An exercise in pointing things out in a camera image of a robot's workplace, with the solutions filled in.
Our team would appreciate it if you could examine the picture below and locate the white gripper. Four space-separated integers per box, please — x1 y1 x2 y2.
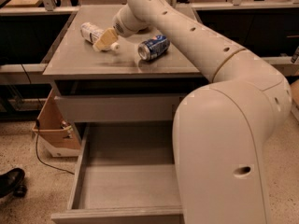
93 5 149 51

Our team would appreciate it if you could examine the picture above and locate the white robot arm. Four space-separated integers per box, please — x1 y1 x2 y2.
113 0 292 224

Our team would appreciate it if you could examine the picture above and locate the grey drawer cabinet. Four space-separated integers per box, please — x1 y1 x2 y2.
44 5 207 138

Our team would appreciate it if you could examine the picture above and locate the closed grey top drawer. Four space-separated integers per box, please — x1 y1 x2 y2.
54 93 184 122

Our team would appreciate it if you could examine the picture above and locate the open grey middle drawer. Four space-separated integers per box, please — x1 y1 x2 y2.
51 121 184 224

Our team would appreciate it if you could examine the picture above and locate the blue soda can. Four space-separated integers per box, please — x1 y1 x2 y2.
137 35 170 61

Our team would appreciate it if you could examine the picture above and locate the cardboard box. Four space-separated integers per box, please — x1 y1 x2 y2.
33 91 80 157

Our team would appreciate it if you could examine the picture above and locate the black shoe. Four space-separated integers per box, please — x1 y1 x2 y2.
0 168 27 198

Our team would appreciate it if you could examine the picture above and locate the black cable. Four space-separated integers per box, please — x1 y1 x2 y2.
20 63 76 175

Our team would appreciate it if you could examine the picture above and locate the grey metal rail frame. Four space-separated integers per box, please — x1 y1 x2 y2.
0 0 299 86

